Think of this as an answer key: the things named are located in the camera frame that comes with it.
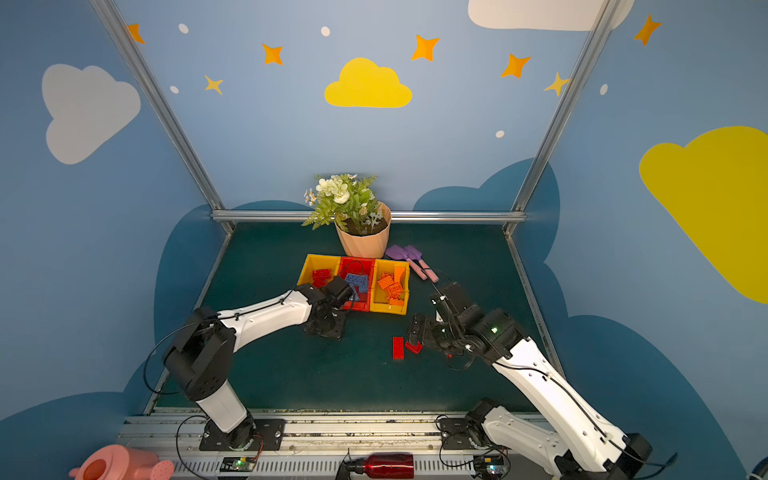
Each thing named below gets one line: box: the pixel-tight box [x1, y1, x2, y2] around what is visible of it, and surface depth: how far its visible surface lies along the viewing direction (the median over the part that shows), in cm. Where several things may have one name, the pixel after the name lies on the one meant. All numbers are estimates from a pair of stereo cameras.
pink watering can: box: [68, 444, 175, 480], surface depth 62 cm
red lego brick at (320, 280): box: [312, 274, 332, 289], surface depth 106 cm
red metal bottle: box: [346, 453, 415, 479], surface depth 69 cm
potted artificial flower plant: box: [301, 173, 392, 259], surface depth 95 cm
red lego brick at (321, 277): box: [312, 269, 333, 287], surface depth 106 cm
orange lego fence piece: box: [378, 272, 404, 300], surface depth 100 cm
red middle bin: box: [338, 256, 375, 313], surface depth 102 cm
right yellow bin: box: [370, 259, 410, 315], surface depth 100 cm
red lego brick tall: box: [392, 336, 405, 360], surface depth 90 cm
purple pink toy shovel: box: [385, 244, 428, 281], surface depth 113 cm
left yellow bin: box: [297, 254, 341, 286], surface depth 104 cm
